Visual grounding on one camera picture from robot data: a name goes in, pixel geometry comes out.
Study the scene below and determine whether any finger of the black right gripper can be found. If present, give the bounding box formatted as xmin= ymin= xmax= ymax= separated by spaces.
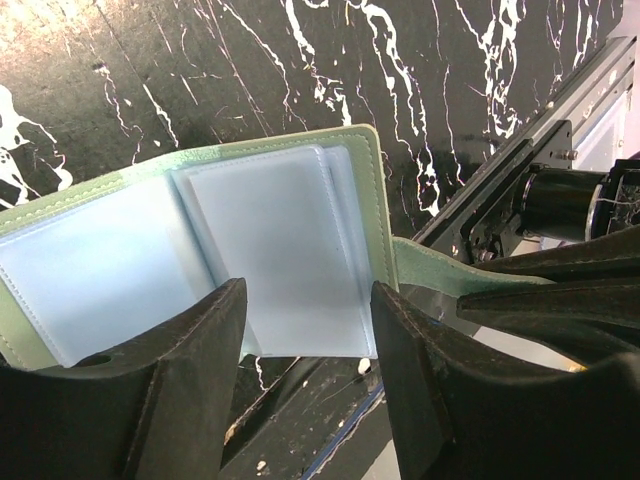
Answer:
xmin=479 ymin=226 xmax=639 ymax=288
xmin=457 ymin=279 xmax=639 ymax=365

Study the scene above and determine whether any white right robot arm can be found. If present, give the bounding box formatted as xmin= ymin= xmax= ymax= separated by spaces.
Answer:
xmin=457 ymin=160 xmax=639 ymax=366

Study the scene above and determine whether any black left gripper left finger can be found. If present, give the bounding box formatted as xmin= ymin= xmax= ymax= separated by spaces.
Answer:
xmin=1 ymin=278 xmax=247 ymax=479

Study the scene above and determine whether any green card holder wallet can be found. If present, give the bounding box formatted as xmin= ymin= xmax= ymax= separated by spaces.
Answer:
xmin=0 ymin=123 xmax=556 ymax=371

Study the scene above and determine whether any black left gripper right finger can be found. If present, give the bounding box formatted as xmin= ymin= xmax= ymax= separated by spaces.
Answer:
xmin=371 ymin=282 xmax=639 ymax=479

